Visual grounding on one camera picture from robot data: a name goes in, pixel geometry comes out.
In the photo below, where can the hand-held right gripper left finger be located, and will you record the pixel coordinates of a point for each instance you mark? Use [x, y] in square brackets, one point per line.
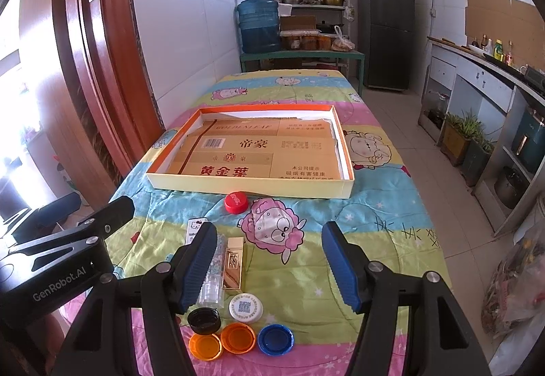
[198, 269]

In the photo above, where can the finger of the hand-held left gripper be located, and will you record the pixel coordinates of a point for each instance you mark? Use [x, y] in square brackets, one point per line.
[121, 210]

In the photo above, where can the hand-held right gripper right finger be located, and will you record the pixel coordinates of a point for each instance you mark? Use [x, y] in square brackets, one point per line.
[340, 269]

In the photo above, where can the clear glitter lighter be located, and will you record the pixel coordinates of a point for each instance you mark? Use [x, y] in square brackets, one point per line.
[213, 282]

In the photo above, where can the gold lighter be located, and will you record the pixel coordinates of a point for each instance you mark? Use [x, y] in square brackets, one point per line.
[233, 265]

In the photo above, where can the white cartoon cat lighter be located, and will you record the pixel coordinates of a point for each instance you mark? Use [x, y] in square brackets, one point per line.
[195, 229]

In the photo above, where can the white bottle cap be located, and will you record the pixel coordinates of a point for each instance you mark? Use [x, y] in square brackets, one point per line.
[245, 309]

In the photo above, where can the red bottle cap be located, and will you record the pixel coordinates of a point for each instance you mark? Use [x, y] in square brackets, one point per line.
[237, 202]

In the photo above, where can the yellow-orange bottle cap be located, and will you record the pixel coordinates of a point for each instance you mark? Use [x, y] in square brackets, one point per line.
[205, 347]

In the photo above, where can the orange bottle cap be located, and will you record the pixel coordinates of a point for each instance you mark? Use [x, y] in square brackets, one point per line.
[238, 337]

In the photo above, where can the blue bottle cap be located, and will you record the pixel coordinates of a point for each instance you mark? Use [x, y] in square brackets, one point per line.
[275, 340]

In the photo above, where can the shallow yellow orange cardboard box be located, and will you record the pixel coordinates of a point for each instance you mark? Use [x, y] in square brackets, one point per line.
[255, 188]

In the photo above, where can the black bottle cap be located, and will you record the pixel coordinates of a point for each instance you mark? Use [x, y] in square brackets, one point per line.
[204, 320]

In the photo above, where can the printed cartoon blanket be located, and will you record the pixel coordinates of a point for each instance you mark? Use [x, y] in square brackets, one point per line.
[383, 231]

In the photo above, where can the black chair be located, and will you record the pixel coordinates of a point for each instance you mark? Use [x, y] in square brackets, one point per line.
[64, 205]

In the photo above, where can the printed brown cardboard liner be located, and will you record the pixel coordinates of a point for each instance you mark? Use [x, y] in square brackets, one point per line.
[255, 150]

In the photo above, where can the potted plant in brown planter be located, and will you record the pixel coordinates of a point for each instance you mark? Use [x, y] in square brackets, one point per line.
[455, 141]

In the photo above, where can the pile of plastic bags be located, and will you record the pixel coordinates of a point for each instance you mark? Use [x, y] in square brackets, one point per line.
[515, 286]

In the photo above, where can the steel pot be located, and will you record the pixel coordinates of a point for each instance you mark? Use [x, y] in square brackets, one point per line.
[509, 188]

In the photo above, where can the green table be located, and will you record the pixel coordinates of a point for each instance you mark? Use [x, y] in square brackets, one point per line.
[298, 56]

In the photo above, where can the plastic bag of food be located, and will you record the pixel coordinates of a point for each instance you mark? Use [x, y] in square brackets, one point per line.
[342, 43]

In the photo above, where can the teal air fryer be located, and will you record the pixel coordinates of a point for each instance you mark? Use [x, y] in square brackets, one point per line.
[528, 141]

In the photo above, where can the row of food containers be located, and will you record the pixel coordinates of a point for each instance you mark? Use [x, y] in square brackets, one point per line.
[304, 41]

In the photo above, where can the blue water jug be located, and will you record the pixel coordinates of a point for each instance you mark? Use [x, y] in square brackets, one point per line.
[257, 22]

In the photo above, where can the white kitchen counter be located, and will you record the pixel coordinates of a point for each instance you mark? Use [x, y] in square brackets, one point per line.
[481, 77]

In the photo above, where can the grey refrigerator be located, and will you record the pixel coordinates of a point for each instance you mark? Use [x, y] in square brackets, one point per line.
[385, 26]

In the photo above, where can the brown cardboard box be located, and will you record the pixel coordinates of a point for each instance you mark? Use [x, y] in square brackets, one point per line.
[298, 23]

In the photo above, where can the dark sauce bottle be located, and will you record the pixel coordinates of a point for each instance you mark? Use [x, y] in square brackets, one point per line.
[485, 43]

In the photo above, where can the yellow-green bottle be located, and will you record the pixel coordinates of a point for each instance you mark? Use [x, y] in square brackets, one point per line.
[498, 51]

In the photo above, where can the black gas stove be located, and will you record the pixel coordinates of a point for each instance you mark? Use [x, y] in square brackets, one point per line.
[536, 77]

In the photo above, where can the red-brown wooden door frame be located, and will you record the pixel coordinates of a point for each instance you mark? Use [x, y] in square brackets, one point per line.
[110, 60]

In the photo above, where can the cardboard sheet on wall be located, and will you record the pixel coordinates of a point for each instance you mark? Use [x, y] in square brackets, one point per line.
[502, 22]

